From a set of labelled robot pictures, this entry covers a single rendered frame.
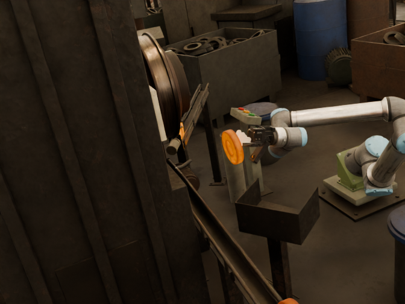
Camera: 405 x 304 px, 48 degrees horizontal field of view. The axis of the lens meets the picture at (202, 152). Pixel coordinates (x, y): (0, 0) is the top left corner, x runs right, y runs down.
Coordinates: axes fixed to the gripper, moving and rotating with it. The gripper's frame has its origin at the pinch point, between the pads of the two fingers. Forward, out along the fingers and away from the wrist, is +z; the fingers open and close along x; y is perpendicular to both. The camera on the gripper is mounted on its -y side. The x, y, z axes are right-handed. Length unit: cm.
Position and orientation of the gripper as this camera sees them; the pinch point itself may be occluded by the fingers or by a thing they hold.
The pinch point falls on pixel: (232, 143)
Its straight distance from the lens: 197.0
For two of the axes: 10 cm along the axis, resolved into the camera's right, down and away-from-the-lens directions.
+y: 1.0, -9.4, -3.1
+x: 3.7, 3.3, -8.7
